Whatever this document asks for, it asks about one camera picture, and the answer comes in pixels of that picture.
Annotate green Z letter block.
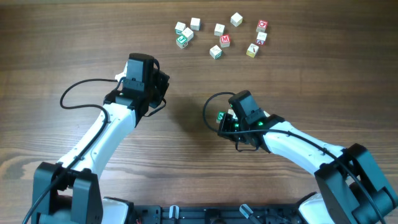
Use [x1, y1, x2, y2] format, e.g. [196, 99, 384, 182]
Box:
[216, 111, 225, 123]

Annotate white block red drawing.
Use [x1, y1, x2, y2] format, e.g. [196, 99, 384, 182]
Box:
[214, 24, 225, 37]

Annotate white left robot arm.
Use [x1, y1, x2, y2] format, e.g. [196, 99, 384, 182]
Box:
[23, 53, 169, 223]

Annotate plain white wooden block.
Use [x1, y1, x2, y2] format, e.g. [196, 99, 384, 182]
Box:
[190, 17, 201, 30]

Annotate white yellow-edged block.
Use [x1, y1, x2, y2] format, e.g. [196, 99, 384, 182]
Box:
[182, 27, 194, 42]

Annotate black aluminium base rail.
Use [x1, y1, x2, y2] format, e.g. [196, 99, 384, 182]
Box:
[126, 204, 306, 224]

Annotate white block number nine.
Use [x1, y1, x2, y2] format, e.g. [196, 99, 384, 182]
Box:
[210, 45, 223, 59]

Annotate red U letter block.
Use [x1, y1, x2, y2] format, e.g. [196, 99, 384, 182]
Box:
[228, 109, 237, 119]

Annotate red M letter block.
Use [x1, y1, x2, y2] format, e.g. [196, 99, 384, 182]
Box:
[220, 34, 231, 48]

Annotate yellow K letter block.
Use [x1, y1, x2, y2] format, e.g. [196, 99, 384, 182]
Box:
[246, 44, 259, 58]

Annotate white block red A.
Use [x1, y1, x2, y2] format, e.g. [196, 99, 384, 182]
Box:
[256, 32, 267, 45]

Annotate red Q letter block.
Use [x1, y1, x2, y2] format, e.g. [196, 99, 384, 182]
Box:
[256, 20, 268, 32]

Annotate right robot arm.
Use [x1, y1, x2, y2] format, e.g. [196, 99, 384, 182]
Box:
[218, 90, 397, 223]

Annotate green J letter block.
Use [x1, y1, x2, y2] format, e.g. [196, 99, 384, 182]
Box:
[176, 35, 188, 49]

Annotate plain cream wooden block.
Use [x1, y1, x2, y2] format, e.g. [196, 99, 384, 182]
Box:
[230, 12, 243, 27]

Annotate green V letter block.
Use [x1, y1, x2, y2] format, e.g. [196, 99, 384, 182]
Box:
[175, 22, 187, 35]

